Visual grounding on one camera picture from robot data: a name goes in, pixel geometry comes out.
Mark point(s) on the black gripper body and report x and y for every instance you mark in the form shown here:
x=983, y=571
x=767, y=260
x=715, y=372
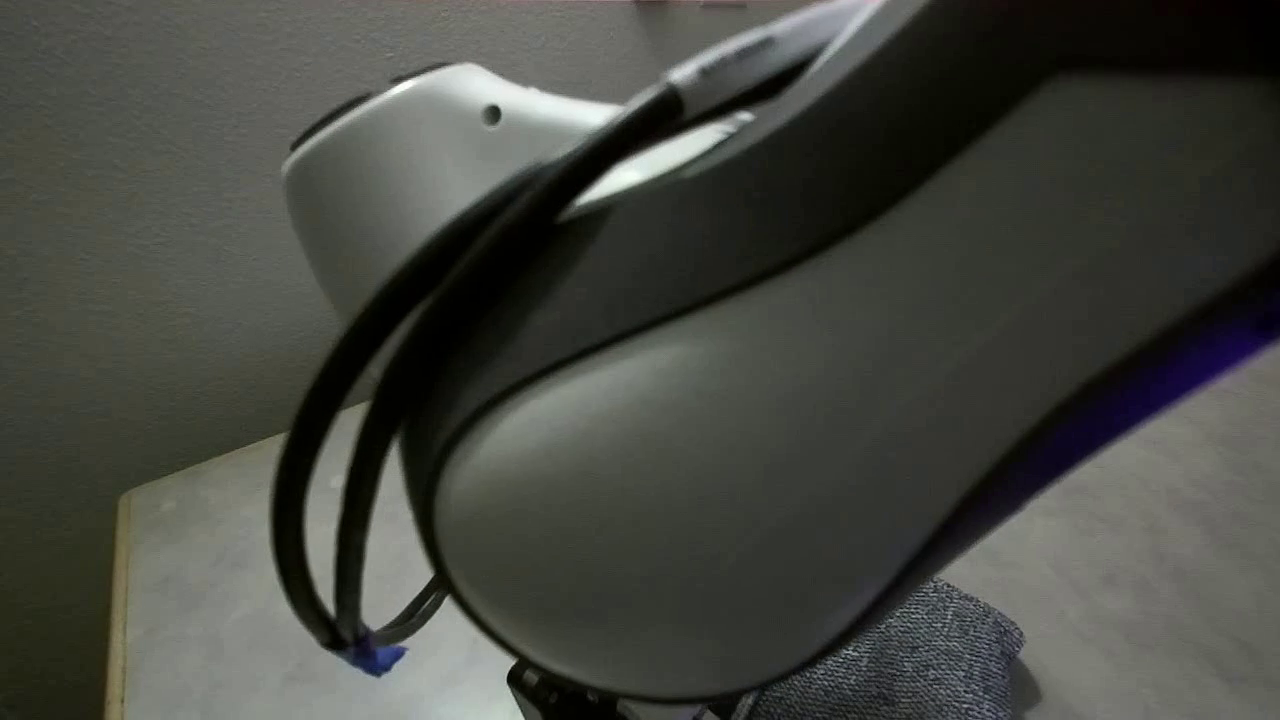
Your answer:
x=562, y=701

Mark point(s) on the dark grey striped towel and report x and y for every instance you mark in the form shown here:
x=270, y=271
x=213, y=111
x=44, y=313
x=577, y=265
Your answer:
x=923, y=652

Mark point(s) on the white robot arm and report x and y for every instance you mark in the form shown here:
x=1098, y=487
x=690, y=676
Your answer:
x=747, y=467

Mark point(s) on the blue tape piece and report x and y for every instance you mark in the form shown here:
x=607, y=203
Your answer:
x=368, y=659

